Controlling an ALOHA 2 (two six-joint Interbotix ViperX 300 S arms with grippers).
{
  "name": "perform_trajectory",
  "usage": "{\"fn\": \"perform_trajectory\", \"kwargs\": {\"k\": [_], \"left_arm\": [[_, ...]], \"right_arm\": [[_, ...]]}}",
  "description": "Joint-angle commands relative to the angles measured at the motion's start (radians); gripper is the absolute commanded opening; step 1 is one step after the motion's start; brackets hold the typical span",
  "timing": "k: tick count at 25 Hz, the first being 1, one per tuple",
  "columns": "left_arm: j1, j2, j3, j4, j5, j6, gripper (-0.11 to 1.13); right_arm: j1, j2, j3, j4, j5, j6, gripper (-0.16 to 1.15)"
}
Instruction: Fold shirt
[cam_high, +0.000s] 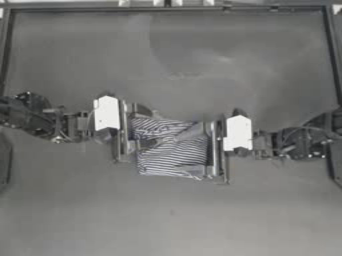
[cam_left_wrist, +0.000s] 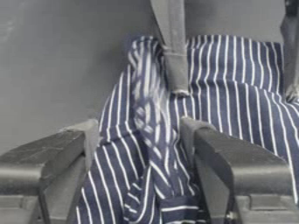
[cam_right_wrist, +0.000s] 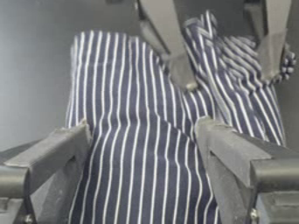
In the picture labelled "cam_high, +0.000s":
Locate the navy white striped t-shirt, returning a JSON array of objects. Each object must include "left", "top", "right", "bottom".
[{"left": 129, "top": 116, "right": 212, "bottom": 181}]

